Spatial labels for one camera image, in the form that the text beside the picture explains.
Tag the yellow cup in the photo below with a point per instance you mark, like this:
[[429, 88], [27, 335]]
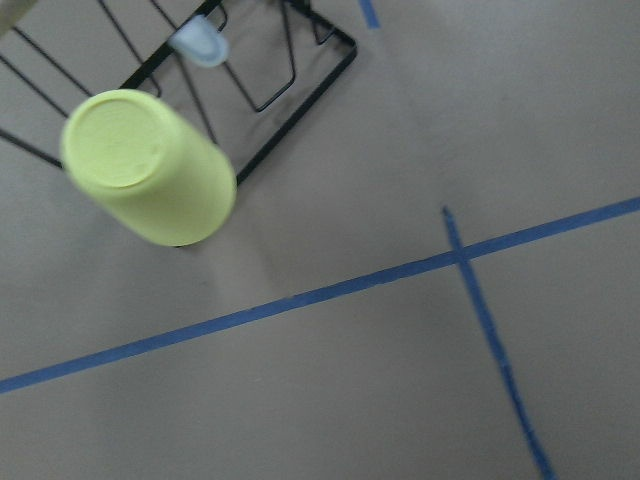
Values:
[[148, 167]]

